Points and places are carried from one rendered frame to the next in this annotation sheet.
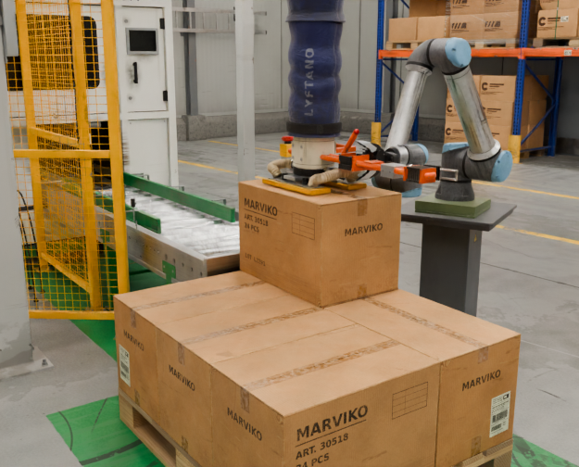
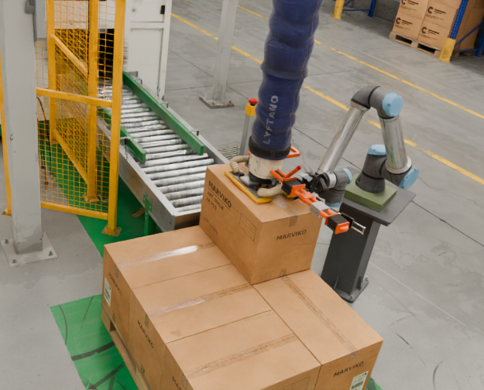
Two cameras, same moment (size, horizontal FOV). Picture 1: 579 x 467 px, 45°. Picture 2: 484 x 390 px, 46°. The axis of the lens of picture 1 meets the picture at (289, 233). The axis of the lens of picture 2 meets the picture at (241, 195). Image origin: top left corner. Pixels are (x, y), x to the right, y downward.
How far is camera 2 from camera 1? 1.00 m
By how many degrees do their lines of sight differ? 16
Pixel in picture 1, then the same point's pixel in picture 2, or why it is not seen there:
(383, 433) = not seen: outside the picture
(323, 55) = (285, 102)
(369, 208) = (298, 220)
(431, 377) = (313, 374)
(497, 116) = (441, 18)
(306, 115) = (264, 142)
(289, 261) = (234, 242)
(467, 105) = (391, 138)
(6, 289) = (25, 203)
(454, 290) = (354, 251)
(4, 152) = (29, 108)
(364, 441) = not seen: outside the picture
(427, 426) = not seen: outside the picture
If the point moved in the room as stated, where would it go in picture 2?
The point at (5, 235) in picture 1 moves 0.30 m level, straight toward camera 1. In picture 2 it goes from (26, 167) to (28, 192)
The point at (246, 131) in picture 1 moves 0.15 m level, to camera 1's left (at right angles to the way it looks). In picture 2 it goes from (227, 33) to (213, 31)
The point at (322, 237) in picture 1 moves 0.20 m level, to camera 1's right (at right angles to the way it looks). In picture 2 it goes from (259, 242) to (299, 248)
